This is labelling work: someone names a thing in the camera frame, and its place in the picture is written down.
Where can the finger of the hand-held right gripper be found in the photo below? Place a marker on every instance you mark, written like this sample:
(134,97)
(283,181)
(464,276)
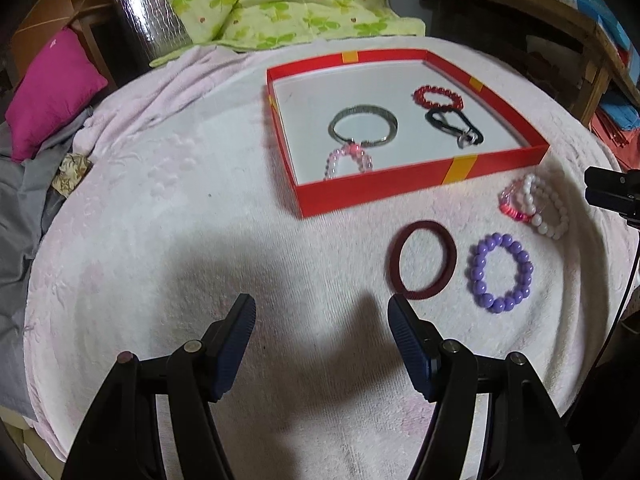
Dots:
(612,190)

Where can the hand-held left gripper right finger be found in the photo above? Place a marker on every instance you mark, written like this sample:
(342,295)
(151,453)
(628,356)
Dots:
(407,345)

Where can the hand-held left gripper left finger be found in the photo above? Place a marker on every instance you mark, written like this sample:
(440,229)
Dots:
(235,345)

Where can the dark red bangle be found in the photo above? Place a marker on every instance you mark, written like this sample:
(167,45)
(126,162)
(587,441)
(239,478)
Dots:
(397,265)

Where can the red shallow cardboard box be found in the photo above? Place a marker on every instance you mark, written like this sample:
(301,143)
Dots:
(380,192)

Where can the stack of orange cloths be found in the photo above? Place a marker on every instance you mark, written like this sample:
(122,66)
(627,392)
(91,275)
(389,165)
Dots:
(607,132)

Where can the blue folded cloth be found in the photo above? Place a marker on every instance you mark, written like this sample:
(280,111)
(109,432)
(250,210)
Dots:
(622,110)

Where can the pale pink fleece blanket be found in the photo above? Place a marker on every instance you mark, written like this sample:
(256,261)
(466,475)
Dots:
(175,210)

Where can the white and blue box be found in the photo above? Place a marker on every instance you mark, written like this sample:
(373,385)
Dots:
(615,40)

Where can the wooden bench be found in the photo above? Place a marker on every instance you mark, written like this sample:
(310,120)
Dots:
(560,10)

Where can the small patterned cloth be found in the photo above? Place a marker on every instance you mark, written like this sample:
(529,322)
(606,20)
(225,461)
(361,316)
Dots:
(70,175)

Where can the silver metal bangle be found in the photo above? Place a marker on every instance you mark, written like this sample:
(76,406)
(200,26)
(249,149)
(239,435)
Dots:
(336,119)

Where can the grey cloth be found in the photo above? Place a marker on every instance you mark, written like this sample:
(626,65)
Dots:
(20,240)

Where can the magenta pillow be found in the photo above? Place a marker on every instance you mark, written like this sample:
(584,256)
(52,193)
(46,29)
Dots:
(50,95)

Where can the silver foil mat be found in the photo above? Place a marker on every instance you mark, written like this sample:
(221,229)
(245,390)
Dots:
(150,15)

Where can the green floral quilt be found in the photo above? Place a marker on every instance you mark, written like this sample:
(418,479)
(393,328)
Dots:
(280,5)

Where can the orange wooden panel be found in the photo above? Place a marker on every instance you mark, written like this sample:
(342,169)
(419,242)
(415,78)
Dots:
(50,5)

